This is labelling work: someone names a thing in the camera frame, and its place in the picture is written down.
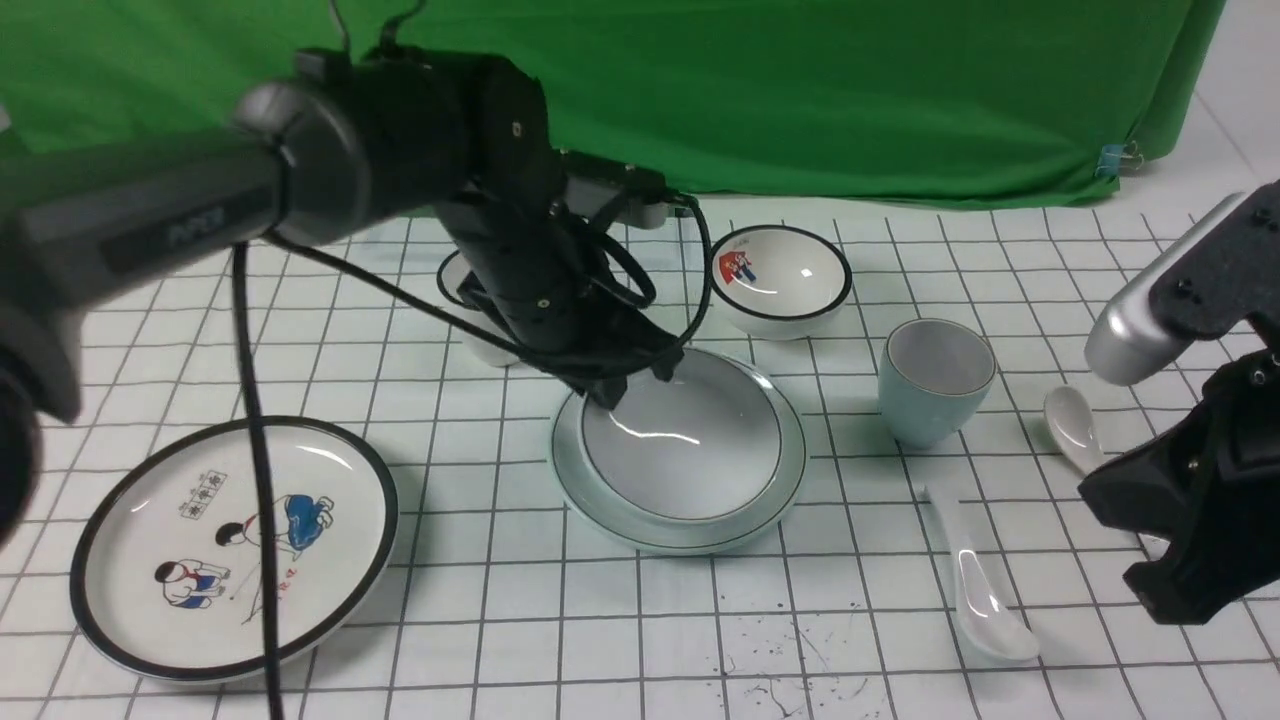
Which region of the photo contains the blue binder clip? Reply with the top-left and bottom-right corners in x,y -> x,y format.
1094,141 -> 1146,178

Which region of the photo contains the plain white ceramic spoon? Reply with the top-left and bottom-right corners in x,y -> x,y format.
923,482 -> 1041,664

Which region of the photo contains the black rimmed cartoon bowl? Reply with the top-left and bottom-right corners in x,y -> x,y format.
709,225 -> 852,342

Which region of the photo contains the white spoon with label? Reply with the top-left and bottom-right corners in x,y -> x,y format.
1042,386 -> 1120,480

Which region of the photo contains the black rimmed cartoon plate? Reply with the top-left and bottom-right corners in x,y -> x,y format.
70,416 -> 399,684

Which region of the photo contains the pale green plain plate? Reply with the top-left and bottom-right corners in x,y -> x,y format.
548,348 -> 808,556

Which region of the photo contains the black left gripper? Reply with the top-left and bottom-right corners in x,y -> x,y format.
435,152 -> 684,410

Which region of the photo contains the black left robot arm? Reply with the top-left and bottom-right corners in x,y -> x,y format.
1,44 -> 689,536

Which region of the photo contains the white black rimmed cup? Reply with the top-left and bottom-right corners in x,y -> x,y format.
436,250 -> 520,368

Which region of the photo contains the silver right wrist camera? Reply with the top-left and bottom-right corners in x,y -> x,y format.
1084,182 -> 1279,386

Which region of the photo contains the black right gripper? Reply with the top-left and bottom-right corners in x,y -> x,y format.
1079,350 -> 1279,625

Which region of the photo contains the green backdrop cloth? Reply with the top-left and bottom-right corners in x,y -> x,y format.
1,1 -> 1224,209

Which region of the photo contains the pale green shallow bowl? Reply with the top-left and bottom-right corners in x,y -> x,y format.
580,350 -> 782,521

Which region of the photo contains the pale blue cup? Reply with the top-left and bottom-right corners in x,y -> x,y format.
878,318 -> 998,448

